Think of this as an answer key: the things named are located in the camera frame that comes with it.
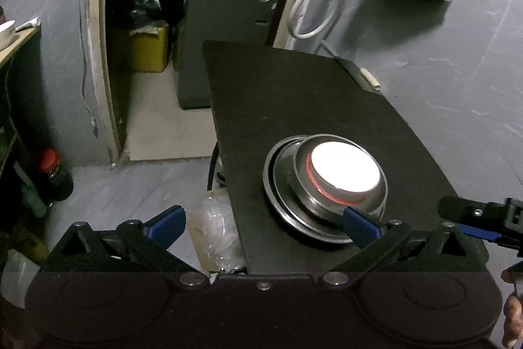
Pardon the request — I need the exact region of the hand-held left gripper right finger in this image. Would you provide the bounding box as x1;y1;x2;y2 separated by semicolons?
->
319;206;489;288

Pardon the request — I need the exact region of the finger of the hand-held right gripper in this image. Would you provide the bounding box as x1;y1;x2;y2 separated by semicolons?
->
438;196;523;229
455;223;523;256

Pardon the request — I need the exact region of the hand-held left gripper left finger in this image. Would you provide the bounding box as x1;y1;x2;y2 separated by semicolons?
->
39;205;207;288

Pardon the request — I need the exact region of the white ceramic bowl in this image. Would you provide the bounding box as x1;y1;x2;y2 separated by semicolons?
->
306;157;380;207
307;142;381;198

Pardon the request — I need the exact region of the shallow steel plate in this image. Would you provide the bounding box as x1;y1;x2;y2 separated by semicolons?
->
282;138;382;231

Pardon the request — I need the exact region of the small steel bowl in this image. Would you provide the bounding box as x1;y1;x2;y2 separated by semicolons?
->
293;133;389;219

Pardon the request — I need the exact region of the person's right hand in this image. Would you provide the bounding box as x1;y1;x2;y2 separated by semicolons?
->
500;262;523;349

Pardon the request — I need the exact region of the crumpled clear plastic bag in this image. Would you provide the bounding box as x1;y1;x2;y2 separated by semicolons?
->
186;187;248;274

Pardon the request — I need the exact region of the red-capped dark bottle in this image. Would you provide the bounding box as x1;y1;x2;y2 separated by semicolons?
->
36;148;75;202

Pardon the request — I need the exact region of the yellow box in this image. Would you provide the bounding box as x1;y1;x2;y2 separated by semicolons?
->
112;22;170;74

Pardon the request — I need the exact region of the dark cabinet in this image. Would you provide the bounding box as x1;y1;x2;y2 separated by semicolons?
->
176;0;282;110

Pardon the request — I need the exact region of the wooden side shelf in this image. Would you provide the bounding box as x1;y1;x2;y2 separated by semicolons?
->
0;25;42;65

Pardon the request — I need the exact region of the white tube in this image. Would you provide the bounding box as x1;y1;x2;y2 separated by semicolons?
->
14;17;42;33

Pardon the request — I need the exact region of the white bowl on shelf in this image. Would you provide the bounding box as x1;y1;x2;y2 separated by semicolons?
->
0;20;17;49

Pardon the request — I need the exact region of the black cable under table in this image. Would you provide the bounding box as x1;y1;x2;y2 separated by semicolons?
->
208;142;223;194

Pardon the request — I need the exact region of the black wall cable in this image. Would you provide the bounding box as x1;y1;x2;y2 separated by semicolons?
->
77;0;99;137

